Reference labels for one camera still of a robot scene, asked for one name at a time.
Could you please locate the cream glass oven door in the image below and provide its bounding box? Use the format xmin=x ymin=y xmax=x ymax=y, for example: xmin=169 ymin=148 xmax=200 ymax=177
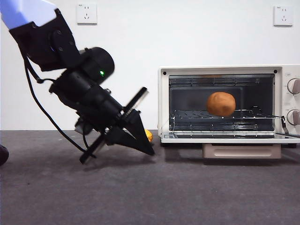
xmin=160 ymin=131 xmax=300 ymax=159

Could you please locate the brown potato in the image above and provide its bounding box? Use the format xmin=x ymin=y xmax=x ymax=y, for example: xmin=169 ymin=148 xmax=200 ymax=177
xmin=206 ymin=91 xmax=236 ymax=116

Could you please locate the cream toaster oven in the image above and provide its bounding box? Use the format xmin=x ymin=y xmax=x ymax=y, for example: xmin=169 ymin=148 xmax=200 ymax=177
xmin=157 ymin=65 xmax=300 ymax=148

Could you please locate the small beige oven knob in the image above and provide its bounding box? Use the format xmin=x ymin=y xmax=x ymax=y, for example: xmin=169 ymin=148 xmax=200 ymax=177
xmin=286 ymin=109 xmax=300 ymax=126

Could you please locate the large beige oven knob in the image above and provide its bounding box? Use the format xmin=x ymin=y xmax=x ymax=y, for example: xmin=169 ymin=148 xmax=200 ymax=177
xmin=287 ymin=78 xmax=300 ymax=95

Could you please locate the dark purple eggplant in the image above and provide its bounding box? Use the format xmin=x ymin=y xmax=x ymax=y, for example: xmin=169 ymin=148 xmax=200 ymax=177
xmin=0 ymin=144 xmax=10 ymax=166

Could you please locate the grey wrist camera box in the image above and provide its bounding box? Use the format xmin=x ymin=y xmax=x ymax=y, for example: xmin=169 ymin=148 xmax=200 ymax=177
xmin=74 ymin=118 xmax=92 ymax=135

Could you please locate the black camera cable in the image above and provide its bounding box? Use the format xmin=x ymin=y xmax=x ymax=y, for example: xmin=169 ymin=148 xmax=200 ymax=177
xmin=23 ymin=55 xmax=97 ymax=153

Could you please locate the wire oven rack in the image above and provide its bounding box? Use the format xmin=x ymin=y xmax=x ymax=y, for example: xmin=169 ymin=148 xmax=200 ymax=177
xmin=170 ymin=106 xmax=285 ymax=120

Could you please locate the white wall socket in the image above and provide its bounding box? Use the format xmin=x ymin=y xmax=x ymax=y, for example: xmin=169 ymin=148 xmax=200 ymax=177
xmin=273 ymin=6 xmax=293 ymax=27
xmin=76 ymin=3 xmax=98 ymax=25

